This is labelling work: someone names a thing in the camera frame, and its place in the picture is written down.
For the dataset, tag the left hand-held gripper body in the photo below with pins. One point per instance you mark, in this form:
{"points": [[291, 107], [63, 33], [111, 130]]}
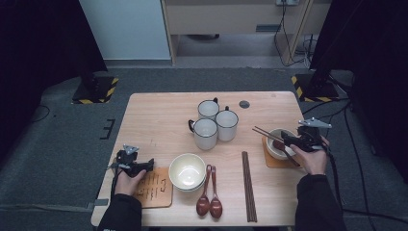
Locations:
{"points": [[126, 162]]}

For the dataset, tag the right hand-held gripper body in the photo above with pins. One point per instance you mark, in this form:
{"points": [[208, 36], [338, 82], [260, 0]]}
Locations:
{"points": [[311, 139]]}

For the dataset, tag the reddish brown wooden spoon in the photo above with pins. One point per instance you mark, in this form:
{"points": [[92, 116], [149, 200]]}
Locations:
{"points": [[202, 205], [216, 208], [278, 146]]}

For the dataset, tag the cream ceramic bowl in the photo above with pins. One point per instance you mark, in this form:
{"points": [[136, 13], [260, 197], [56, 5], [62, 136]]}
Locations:
{"points": [[275, 154], [187, 170], [195, 190]]}

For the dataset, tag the engraved wooden coaster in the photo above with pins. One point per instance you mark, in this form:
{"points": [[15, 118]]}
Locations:
{"points": [[157, 191], [282, 164]]}

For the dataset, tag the row of brown chopsticks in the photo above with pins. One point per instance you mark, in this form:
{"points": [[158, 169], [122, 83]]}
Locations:
{"points": [[249, 192]]}

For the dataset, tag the person's left hand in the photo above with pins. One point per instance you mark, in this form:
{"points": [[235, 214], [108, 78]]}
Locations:
{"points": [[126, 186]]}

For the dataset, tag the person's right hand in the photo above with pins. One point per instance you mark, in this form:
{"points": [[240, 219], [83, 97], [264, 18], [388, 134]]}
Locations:
{"points": [[314, 162]]}

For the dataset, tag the black yellow striped stand base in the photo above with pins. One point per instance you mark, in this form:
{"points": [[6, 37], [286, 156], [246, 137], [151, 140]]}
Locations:
{"points": [[96, 91], [316, 93]]}

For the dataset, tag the grey tape piece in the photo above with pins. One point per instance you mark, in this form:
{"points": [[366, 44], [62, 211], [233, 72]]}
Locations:
{"points": [[99, 203]]}

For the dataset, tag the white enamel mug black rim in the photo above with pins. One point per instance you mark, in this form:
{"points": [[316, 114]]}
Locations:
{"points": [[205, 131], [226, 123], [208, 109]]}

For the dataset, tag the black curtain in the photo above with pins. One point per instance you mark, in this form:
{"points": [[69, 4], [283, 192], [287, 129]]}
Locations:
{"points": [[378, 64], [38, 48]]}

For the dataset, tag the grey vent slot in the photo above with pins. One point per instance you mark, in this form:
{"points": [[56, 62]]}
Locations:
{"points": [[267, 28]]}

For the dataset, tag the white panel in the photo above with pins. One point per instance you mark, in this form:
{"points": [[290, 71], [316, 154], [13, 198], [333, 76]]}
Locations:
{"points": [[125, 29]]}

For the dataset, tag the dark round chair base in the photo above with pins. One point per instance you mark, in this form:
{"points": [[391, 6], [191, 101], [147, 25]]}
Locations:
{"points": [[202, 37]]}

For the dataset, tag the white power strip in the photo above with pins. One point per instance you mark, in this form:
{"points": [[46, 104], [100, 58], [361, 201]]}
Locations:
{"points": [[287, 2]]}

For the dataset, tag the light wooden desk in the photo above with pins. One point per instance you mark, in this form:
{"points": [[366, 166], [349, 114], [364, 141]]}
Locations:
{"points": [[224, 19]]}

